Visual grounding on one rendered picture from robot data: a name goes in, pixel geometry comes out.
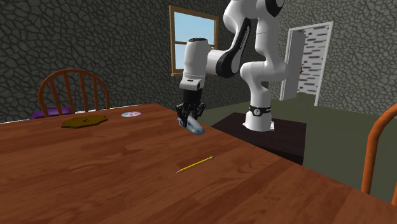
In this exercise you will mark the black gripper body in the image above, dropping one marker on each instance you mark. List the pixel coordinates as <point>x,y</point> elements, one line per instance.
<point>192,96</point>

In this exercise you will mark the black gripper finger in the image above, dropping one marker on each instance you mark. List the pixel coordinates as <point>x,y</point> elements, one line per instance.
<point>182,114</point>
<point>199,111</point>

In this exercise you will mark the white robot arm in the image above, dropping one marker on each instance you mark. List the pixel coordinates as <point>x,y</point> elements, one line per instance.
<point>257,71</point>

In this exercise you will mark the grey blue stapler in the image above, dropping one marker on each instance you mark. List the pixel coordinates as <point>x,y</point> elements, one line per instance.
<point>195,127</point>

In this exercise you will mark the shiny compact disc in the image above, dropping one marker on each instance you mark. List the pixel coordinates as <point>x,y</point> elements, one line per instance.
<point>131,114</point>

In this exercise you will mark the yellow pencil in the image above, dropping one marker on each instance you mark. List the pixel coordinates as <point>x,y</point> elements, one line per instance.
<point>195,164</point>

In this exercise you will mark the wooden framed window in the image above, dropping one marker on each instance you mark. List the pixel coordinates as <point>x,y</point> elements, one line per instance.
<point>192,40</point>

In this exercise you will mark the dark robot stand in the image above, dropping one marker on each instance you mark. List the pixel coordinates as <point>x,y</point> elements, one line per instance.
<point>279,136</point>

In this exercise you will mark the olive flat octagonal mat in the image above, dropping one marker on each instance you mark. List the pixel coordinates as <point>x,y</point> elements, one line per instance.
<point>84,121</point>

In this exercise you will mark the wooden chair with purple cushion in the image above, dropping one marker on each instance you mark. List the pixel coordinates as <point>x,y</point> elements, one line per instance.
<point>74,90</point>

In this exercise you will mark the white open door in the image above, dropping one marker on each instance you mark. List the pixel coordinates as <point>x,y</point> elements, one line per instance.
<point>305,62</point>

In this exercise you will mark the orange wooden chair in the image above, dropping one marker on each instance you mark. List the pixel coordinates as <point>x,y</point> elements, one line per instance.
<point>373,145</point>

